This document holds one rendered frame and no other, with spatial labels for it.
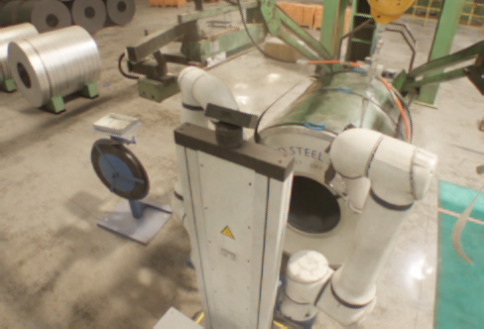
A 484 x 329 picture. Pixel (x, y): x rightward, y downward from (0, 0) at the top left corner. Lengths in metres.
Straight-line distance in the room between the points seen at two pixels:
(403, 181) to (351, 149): 0.14
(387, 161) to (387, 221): 0.17
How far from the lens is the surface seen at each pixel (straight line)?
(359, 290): 1.04
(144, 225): 3.07
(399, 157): 0.73
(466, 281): 3.17
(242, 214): 0.85
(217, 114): 0.73
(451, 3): 6.08
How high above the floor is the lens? 2.18
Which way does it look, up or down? 33 degrees down
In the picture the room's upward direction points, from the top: straight up
